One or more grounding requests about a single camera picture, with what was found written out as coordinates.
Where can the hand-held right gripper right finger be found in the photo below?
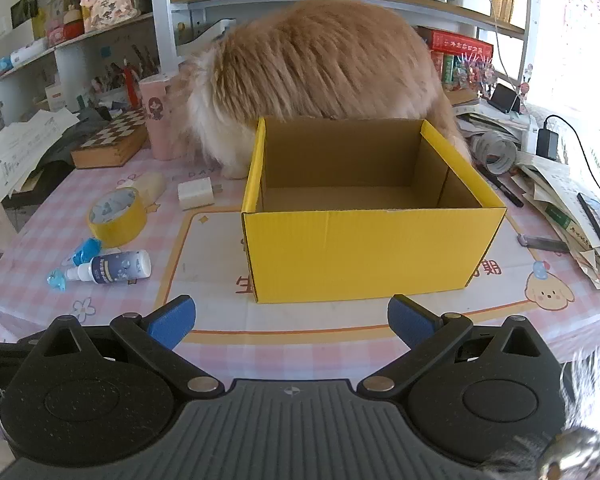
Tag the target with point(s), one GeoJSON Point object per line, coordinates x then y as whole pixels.
{"type": "Point", "coordinates": [410, 319]}

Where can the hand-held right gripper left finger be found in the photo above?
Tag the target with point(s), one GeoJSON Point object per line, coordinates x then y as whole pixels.
{"type": "Point", "coordinates": [172, 321]}

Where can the blue plastic packet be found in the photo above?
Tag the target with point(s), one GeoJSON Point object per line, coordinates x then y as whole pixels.
{"type": "Point", "coordinates": [57, 280]}
{"type": "Point", "coordinates": [87, 251]}

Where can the small white spray bottle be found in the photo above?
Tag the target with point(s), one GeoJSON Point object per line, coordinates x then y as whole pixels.
{"type": "Point", "coordinates": [115, 267]}

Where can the yellow cardboard box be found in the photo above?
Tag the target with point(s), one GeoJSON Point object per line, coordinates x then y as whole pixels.
{"type": "Point", "coordinates": [355, 255]}

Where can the yellow tape roll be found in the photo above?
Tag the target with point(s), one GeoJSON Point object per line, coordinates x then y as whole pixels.
{"type": "Point", "coordinates": [127, 230]}

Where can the white charger plug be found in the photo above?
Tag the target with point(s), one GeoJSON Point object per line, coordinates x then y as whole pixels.
{"type": "Point", "coordinates": [195, 193]}

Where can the beige foam block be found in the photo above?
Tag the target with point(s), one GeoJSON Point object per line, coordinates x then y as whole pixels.
{"type": "Point", "coordinates": [152, 185]}

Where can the pink checked table mat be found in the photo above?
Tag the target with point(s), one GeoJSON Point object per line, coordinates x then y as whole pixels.
{"type": "Point", "coordinates": [280, 345]}

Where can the black pen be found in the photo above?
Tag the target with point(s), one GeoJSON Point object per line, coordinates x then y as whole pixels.
{"type": "Point", "coordinates": [500, 185]}

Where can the loose white paper sheets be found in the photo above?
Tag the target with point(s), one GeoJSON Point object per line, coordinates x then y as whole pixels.
{"type": "Point", "coordinates": [20, 145]}

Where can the dark grey cloth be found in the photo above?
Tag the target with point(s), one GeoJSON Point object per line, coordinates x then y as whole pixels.
{"type": "Point", "coordinates": [65, 145]}

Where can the clear tape roll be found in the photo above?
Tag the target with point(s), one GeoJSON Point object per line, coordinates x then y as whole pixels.
{"type": "Point", "coordinates": [502, 152]}

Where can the pile of papers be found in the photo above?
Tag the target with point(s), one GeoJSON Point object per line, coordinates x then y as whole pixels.
{"type": "Point", "coordinates": [560, 195]}

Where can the wooden chess box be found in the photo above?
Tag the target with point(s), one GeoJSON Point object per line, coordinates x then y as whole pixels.
{"type": "Point", "coordinates": [115, 135]}

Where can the pink humidifier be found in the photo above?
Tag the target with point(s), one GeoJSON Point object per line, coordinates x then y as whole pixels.
{"type": "Point", "coordinates": [155, 125]}

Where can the silver bell fur charm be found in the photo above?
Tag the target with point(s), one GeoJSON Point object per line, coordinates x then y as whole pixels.
{"type": "Point", "coordinates": [575, 452]}

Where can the black power adapter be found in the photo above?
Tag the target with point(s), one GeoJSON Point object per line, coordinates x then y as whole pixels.
{"type": "Point", "coordinates": [547, 145]}

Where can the red tassel ornament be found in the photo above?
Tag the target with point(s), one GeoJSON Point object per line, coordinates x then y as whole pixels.
{"type": "Point", "coordinates": [130, 85]}

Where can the orange fluffy cat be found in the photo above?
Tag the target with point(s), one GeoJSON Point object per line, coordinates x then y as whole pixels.
{"type": "Point", "coordinates": [320, 60]}

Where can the red box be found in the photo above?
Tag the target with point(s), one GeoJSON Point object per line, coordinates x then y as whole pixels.
{"type": "Point", "coordinates": [455, 45]}

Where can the white shelf unit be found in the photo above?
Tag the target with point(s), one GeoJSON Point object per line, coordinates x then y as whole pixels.
{"type": "Point", "coordinates": [162, 20]}

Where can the green potted plant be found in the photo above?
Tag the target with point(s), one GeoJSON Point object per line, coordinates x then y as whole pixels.
{"type": "Point", "coordinates": [27, 5]}

